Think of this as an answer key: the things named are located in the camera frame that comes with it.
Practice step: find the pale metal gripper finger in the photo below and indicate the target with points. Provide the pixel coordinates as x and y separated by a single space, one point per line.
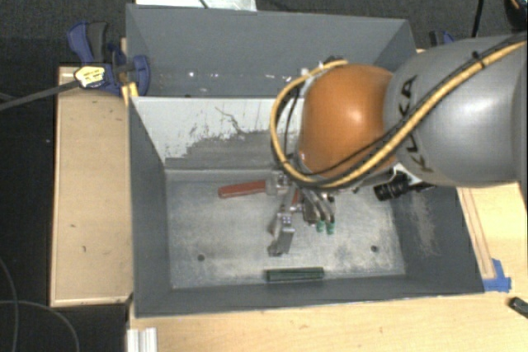
283 237
275 184

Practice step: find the red-brown flat block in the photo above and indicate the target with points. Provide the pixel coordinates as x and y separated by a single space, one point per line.
243 189

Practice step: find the dark green flat block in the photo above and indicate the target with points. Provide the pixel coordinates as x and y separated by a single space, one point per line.
295 275

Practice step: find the grey metal bin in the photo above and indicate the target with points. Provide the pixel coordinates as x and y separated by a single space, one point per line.
231 226

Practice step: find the pale wood flat board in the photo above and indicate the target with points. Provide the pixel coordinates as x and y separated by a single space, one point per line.
92 193

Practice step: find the black cylinder on white bracket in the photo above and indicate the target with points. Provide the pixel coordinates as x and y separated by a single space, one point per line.
389 190

